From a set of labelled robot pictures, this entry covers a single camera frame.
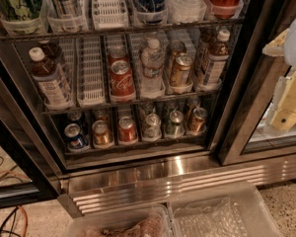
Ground red coke can bottom shelf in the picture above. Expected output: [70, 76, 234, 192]
[118, 117, 137, 142]

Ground silver green can rear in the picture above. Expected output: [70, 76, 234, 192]
[139, 102, 156, 119]

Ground right glass fridge door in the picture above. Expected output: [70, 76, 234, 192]
[219, 0, 296, 165]

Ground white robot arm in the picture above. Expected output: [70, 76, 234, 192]
[262, 19, 296, 136]

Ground black cable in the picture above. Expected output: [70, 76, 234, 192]
[0, 206, 23, 237]

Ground red coke can middle rear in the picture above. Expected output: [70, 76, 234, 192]
[108, 46, 129, 64]

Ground tea bottle left front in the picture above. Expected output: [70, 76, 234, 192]
[29, 47, 73, 111]

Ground gold soda can rear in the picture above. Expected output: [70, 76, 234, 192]
[185, 96, 201, 114]

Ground tea bottle right front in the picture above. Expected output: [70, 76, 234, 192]
[197, 28, 230, 86]

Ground green soda can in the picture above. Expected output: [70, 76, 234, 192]
[165, 111, 184, 137]
[163, 101, 179, 115]

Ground steel fridge bottom grille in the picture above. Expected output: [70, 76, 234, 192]
[57, 153, 296, 218]

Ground clear plastic bin right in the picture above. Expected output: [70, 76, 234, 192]
[168, 182, 283, 237]

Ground silver green can front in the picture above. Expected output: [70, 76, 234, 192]
[143, 114, 161, 139]

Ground empty white top tray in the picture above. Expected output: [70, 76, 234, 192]
[92, 0, 129, 30]

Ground clear plastic bin left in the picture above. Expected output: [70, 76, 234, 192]
[63, 204, 174, 237]

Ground gold can middle rear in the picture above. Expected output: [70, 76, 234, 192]
[166, 40, 186, 67]

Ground tea bottle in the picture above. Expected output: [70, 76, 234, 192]
[197, 28, 230, 86]
[38, 39, 63, 63]
[198, 28, 217, 62]
[29, 47, 73, 111]

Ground tea bottle left rear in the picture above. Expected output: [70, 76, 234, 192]
[38, 39, 63, 63]

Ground gold soda can front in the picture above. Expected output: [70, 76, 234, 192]
[187, 108, 208, 132]

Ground red coke can middle front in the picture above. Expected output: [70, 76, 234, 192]
[110, 60, 134, 97]

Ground orange soda can front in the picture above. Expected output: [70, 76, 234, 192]
[92, 120, 112, 146]

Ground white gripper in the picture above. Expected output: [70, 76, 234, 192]
[262, 29, 296, 136]

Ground left open fridge door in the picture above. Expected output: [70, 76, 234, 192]
[0, 47, 60, 209]

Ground clear water bottle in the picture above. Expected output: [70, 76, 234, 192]
[140, 39, 165, 93]
[166, 0, 206, 24]

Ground silver green can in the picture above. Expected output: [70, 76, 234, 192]
[139, 102, 156, 119]
[143, 114, 161, 139]

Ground clear water bottle top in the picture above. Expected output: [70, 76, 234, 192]
[166, 0, 206, 24]

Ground orange soda can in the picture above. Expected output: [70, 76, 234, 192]
[93, 109, 110, 122]
[92, 120, 112, 146]

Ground tea bottle right rear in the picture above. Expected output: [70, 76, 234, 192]
[198, 28, 217, 62]

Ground silver can top shelf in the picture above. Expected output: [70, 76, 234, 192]
[52, 0, 82, 19]

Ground green soda can rear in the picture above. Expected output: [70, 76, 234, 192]
[163, 101, 179, 115]

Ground gold soda can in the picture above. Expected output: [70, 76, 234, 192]
[185, 96, 201, 114]
[187, 108, 208, 132]

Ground orange soda can rear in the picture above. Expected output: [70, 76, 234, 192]
[93, 109, 110, 122]

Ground blue pepsi can rear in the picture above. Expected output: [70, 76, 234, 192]
[67, 111, 87, 128]

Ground blue pepsi can front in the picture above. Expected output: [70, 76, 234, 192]
[64, 123, 88, 150]

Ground orange cable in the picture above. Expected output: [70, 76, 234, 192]
[0, 170, 32, 237]

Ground green soda can front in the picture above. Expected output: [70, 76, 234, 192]
[165, 111, 184, 137]

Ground gold can middle front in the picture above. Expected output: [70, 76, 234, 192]
[170, 53, 193, 87]

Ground clear plastic bin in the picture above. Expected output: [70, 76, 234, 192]
[168, 182, 283, 237]
[63, 204, 174, 237]

